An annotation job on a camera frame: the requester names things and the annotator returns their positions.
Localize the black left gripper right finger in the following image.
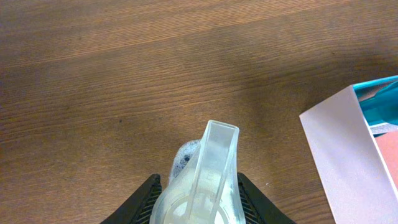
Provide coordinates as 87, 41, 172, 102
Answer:
238, 172, 295, 224

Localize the teal mouthwash bottle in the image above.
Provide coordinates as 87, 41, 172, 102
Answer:
353, 75, 397, 136

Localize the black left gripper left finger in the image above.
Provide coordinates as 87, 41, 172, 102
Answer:
101, 174, 162, 224

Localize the white cardboard box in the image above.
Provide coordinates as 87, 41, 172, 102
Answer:
300, 84, 397, 223

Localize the clear foam pump bottle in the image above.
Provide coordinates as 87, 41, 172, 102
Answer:
150, 120, 246, 224

